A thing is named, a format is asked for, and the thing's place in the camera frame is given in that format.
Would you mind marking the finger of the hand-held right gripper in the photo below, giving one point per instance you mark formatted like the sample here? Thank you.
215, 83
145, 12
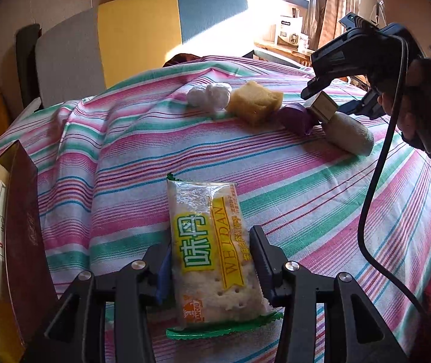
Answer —
314, 87
368, 106

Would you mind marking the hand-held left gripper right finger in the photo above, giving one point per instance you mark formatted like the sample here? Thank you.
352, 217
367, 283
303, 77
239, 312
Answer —
262, 257

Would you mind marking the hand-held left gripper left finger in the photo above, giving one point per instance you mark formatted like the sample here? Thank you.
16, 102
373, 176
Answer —
155, 268

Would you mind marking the small tan dark-edged box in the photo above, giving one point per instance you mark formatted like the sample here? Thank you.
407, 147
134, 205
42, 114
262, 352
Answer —
323, 106

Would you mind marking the white bandage roll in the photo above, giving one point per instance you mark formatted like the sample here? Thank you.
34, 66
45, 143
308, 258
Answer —
351, 134

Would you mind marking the purple packet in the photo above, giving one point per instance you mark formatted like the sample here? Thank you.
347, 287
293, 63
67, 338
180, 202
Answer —
295, 117

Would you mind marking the green yellow cracker packet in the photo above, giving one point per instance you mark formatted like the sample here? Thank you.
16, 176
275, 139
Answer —
208, 257

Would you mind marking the yellow sponge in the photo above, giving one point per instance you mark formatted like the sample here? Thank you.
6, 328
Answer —
253, 102

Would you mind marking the white garlic bulb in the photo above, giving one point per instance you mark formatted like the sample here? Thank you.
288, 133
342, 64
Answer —
219, 96

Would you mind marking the white plastic-wrapped ball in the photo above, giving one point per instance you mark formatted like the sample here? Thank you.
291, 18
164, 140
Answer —
198, 96

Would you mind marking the gold tin box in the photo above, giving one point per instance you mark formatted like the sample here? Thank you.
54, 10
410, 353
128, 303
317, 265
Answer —
22, 215

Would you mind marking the person's right hand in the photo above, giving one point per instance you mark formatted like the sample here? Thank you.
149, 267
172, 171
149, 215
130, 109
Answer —
427, 102

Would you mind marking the beige curtain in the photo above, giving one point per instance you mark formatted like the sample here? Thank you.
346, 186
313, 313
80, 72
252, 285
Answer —
336, 7

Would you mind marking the white printed carton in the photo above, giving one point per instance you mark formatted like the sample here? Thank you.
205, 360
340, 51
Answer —
288, 32

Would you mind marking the striped bedsheet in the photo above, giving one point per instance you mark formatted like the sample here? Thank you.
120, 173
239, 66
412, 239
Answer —
124, 158

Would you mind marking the dark brown cloth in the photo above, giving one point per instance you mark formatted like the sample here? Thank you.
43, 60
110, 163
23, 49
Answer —
181, 60

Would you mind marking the black rolled mat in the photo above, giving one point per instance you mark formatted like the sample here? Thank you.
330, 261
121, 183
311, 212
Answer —
26, 60

